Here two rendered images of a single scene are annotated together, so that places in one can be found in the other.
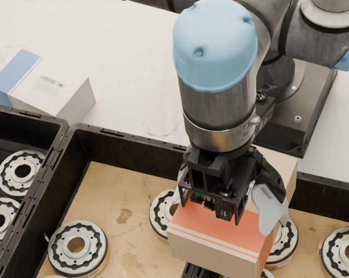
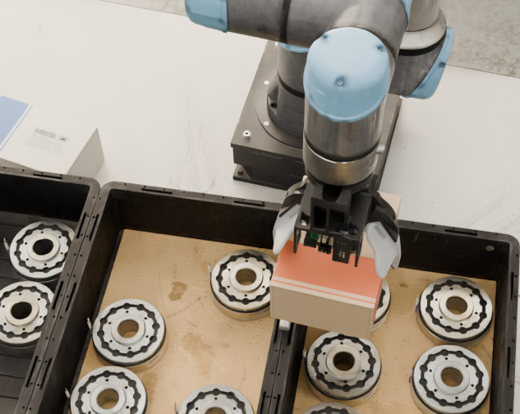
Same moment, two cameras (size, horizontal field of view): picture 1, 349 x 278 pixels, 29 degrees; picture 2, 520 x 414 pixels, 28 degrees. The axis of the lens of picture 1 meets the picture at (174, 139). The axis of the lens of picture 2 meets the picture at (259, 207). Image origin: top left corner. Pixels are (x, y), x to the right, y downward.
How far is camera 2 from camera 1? 0.35 m
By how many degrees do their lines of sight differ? 9
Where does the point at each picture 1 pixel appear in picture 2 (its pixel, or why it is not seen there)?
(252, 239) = (365, 284)
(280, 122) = not seen: hidden behind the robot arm
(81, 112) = (89, 172)
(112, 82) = (121, 132)
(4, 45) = not seen: outside the picture
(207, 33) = (345, 63)
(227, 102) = (362, 131)
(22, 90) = (12, 149)
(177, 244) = (281, 300)
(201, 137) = (328, 171)
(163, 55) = (182, 94)
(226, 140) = (354, 172)
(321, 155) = not seen: hidden behind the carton
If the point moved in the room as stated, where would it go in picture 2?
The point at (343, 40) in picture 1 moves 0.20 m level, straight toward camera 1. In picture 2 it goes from (421, 63) to (421, 171)
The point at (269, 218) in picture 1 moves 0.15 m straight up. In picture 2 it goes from (384, 259) to (397, 178)
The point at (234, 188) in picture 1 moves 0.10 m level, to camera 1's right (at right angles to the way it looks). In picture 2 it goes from (355, 225) to (444, 201)
